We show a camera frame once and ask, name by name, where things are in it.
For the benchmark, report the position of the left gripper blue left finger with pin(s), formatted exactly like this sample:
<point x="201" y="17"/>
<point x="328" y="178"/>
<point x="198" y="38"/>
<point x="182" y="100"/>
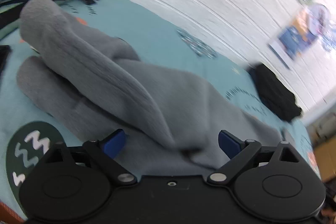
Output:
<point x="103" y="152"/>

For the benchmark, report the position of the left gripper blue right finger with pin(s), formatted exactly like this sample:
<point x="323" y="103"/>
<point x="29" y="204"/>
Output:
<point x="241" y="155"/>

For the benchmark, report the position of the grey fleece pants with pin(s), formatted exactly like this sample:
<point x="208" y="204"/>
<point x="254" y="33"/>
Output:
<point x="94" y="84"/>

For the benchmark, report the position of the black folded garment right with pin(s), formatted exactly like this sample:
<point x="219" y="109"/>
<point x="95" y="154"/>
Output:
<point x="273" y="93"/>

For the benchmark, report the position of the black smartphone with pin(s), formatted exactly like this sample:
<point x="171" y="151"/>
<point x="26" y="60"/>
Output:
<point x="5" y="51"/>

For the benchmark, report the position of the bedding poster on wall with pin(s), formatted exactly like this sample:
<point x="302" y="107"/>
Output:
<point x="305" y="28"/>

